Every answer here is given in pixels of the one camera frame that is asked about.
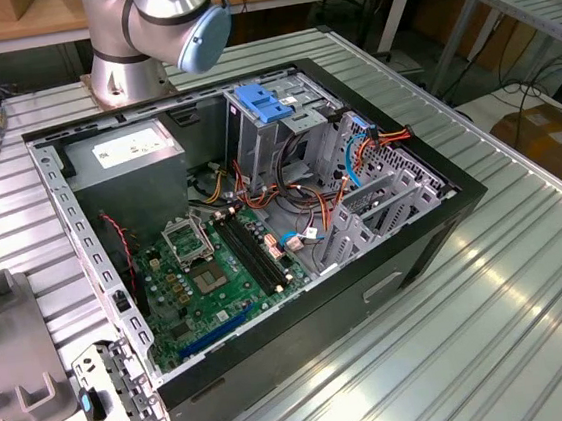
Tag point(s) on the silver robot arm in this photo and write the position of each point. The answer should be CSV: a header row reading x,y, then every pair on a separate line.
x,y
161,27

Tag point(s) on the grey optical drive cage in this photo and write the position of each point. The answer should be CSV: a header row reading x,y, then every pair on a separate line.
x,y
259,147

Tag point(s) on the blue expansion slot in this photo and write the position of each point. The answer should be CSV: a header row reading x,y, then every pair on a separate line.
x,y
217,331

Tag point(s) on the black open PC case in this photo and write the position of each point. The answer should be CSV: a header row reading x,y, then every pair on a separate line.
x,y
300,349

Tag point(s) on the grey parts rack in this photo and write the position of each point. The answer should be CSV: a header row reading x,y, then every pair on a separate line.
x,y
18,338

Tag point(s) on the black RAM slot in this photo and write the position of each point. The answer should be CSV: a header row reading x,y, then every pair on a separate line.
x,y
262,251
249,256
243,257
256,253

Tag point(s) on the grey disk bay cage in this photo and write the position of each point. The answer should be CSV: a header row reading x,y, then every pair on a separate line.
x,y
390,199

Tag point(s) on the grey power supply unit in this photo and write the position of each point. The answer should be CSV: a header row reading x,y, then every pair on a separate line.
x,y
129,196

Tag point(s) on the CPU socket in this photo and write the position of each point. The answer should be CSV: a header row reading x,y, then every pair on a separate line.
x,y
209,277

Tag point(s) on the green motherboard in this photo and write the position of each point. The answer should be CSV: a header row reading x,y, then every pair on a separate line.
x,y
235,303

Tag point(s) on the large cardboard box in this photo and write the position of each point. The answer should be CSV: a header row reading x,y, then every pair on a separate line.
x,y
546,152

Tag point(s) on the blue plastic drive latch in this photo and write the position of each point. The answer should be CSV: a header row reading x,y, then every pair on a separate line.
x,y
262,104

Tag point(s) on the grey metal slot bracket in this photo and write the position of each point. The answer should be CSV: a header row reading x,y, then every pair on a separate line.
x,y
124,388

